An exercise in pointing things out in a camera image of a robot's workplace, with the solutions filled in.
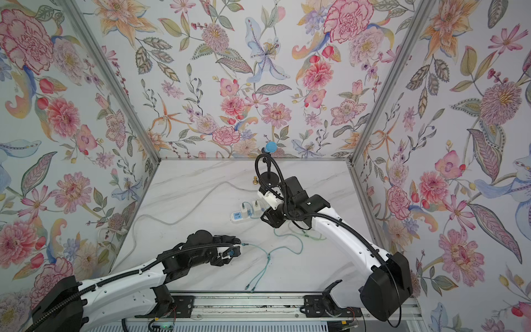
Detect light green charging cable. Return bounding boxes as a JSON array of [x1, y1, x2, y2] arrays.
[[290, 221, 329, 242]]

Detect white usb charger adapter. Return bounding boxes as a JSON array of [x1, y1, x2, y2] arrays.
[[252, 200, 265, 218]]

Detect teal charging cable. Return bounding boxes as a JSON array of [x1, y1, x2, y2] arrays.
[[240, 201, 304, 291]]

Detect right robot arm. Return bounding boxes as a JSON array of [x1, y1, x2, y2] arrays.
[[254, 152, 413, 322]]

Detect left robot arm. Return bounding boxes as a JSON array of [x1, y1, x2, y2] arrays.
[[27, 230, 242, 331]]

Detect black microphone stand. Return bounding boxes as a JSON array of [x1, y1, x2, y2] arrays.
[[259, 152, 280, 189]]

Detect white power strip blue sockets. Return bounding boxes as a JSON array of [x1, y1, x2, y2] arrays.
[[230, 201, 265, 224]]

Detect blue microphone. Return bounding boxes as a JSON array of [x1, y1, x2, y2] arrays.
[[261, 141, 278, 154]]

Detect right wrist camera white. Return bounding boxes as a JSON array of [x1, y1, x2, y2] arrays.
[[257, 190, 283, 210]]

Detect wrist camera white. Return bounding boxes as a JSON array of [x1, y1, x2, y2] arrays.
[[221, 246, 241, 260], [257, 190, 283, 210]]

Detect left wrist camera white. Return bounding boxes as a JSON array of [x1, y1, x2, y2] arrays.
[[221, 246, 241, 260]]

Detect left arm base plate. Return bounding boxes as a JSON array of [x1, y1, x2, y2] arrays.
[[134, 295, 195, 319]]

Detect aluminium frame rail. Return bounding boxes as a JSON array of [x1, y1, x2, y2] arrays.
[[66, 292, 424, 324]]

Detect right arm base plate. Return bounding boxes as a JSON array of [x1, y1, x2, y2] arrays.
[[300, 295, 362, 320]]

